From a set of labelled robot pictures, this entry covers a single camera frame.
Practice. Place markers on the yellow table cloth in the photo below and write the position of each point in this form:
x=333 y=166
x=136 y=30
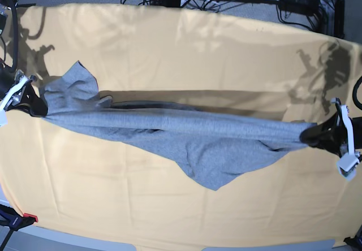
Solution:
x=110 y=191

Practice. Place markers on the grey t-shirt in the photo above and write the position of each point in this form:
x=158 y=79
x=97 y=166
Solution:
x=211 y=148

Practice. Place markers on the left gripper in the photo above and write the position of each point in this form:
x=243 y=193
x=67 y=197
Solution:
x=344 y=131

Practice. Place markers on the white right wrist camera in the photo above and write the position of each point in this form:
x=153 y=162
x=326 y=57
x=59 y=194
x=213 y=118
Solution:
x=3 y=118

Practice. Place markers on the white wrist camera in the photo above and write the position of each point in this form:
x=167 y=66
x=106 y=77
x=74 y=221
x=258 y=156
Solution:
x=3 y=118
x=347 y=166

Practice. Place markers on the blue red table clamp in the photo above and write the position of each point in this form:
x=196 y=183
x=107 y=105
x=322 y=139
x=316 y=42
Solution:
x=14 y=221

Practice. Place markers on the black clamp right corner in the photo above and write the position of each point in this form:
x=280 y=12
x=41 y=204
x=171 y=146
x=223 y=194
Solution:
x=354 y=242

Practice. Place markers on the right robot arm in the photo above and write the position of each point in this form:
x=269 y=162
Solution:
x=10 y=33

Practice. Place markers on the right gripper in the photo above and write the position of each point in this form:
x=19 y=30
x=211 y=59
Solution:
x=24 y=98

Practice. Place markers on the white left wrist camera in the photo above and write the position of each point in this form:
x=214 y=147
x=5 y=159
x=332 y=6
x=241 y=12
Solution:
x=347 y=166

